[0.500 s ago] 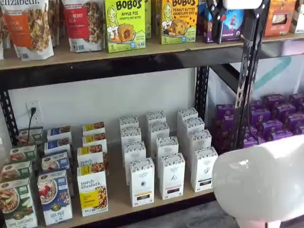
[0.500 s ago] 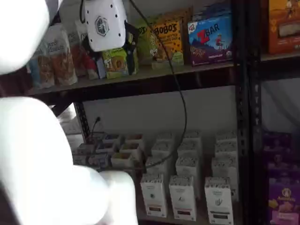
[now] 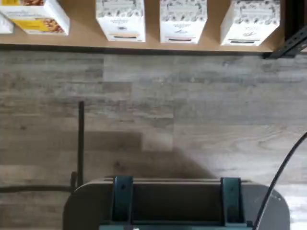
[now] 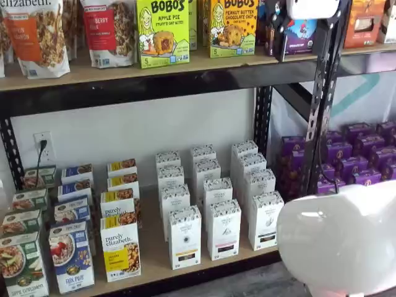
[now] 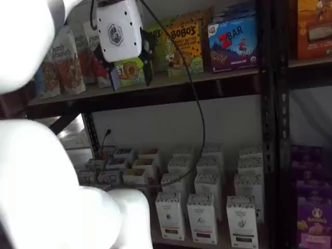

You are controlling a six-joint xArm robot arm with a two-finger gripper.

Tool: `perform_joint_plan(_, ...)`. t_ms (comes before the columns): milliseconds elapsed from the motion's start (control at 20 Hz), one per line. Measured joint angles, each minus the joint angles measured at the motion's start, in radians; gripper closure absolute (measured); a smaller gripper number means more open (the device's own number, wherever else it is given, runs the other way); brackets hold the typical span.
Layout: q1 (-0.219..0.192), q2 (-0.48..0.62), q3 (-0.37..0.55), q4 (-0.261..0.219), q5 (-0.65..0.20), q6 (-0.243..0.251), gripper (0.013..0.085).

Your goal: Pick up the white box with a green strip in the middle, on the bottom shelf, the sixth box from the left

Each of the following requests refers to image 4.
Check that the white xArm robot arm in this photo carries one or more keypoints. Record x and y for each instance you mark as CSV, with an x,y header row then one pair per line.
x,y
340,241

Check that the black metal shelf frame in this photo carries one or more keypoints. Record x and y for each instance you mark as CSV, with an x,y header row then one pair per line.
x,y
371,64
154,88

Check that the orange snack box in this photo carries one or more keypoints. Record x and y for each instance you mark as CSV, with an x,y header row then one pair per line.
x,y
363,28

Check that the orange label granola bag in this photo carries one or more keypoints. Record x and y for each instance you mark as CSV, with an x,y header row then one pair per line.
x,y
37,37

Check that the white yellow Purely Elizabeth box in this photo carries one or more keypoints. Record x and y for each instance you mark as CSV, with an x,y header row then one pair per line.
x,y
119,202
122,166
123,182
120,250

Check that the green oatmeal box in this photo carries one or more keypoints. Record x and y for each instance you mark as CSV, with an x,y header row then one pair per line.
x,y
21,266
31,199
40,176
21,221

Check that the wooden shelf board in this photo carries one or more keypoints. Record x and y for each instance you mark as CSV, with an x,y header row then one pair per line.
x,y
368,49
151,247
92,72

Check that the white perforated gripper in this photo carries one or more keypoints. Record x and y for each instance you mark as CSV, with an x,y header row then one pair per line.
x,y
278,21

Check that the green Bobo's apple pie box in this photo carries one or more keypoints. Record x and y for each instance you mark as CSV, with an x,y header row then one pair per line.
x,y
162,34
193,24

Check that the blue flax oatmeal box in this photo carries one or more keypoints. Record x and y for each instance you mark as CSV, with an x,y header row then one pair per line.
x,y
77,172
74,188
71,256
72,208

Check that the purple blue snack bar box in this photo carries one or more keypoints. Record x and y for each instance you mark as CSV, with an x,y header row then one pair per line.
x,y
301,37

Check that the white granola bag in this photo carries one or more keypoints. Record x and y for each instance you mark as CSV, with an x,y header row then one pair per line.
x,y
4,40
72,24

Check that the white wall outlet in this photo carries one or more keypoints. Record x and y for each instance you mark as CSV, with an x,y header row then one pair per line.
x,y
49,139

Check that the red label granola bag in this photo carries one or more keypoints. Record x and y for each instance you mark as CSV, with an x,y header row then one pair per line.
x,y
108,34

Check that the white snack box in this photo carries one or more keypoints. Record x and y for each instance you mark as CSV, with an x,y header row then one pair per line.
x,y
389,24

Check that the yellow Bobo's peanut butter box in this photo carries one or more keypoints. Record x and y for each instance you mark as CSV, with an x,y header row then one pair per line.
x,y
233,29
204,21

